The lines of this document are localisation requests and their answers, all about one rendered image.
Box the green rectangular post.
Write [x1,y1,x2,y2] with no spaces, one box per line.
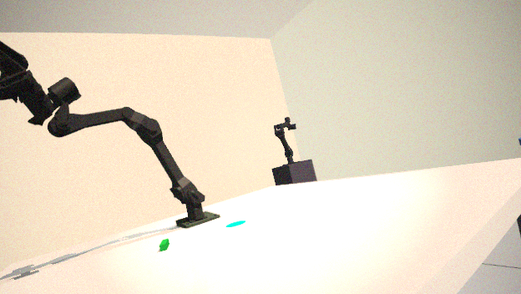
[159,239,169,251]

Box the cyan circle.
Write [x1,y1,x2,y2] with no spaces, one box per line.
[226,220,245,227]

